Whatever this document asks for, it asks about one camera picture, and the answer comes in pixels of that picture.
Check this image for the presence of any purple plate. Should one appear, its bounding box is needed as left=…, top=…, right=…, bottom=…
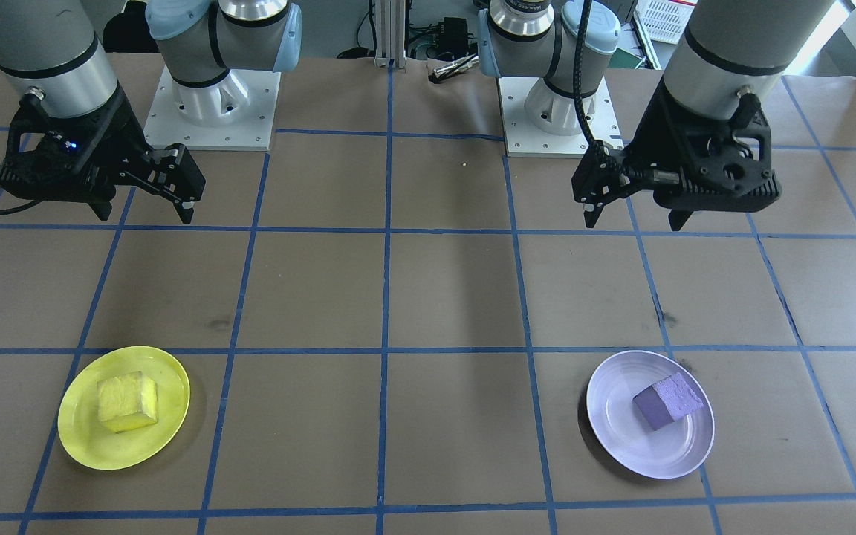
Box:
left=586, top=350, right=716, bottom=480

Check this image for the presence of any black corrugated cable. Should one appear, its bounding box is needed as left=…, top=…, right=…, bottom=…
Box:
left=575, top=0, right=600, bottom=149

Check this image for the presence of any purple foam block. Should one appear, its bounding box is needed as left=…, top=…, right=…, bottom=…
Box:
left=632, top=372, right=707, bottom=432

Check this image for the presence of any silver metal connector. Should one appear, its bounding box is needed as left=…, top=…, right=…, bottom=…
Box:
left=432, top=53, right=481, bottom=82

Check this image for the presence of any white square base plate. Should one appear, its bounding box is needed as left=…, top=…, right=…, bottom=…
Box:
left=497, top=74, right=624, bottom=158
left=144, top=65, right=282, bottom=152

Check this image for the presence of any small black device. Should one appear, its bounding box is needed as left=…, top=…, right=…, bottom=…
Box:
left=439, top=16, right=473, bottom=53

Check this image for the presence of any yellow foam block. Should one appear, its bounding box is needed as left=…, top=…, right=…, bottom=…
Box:
left=96, top=372, right=160, bottom=434

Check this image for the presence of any white plastic basket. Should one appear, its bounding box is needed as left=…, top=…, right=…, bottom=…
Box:
left=635, top=0, right=696, bottom=45

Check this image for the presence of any yellow plate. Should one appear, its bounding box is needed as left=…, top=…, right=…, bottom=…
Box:
left=57, top=346, right=191, bottom=471

